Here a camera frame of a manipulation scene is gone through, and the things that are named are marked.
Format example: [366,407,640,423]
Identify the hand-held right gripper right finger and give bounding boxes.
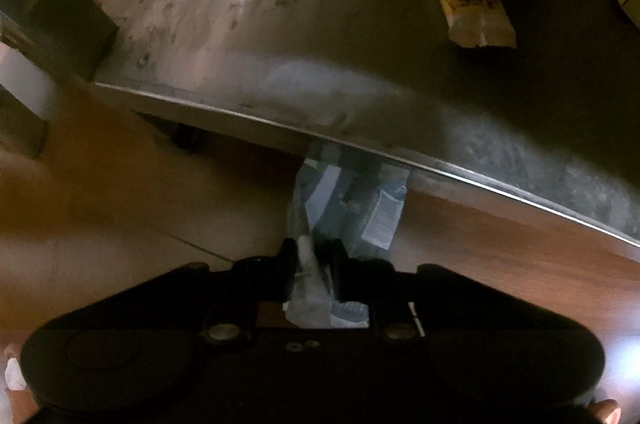
[331,241,451,345]

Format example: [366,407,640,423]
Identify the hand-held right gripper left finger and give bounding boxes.
[165,238,300,345]

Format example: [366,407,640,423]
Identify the person's right hand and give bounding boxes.
[0,341,623,424]

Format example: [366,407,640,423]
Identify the clear plastic wrapper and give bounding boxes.
[282,144,412,331]

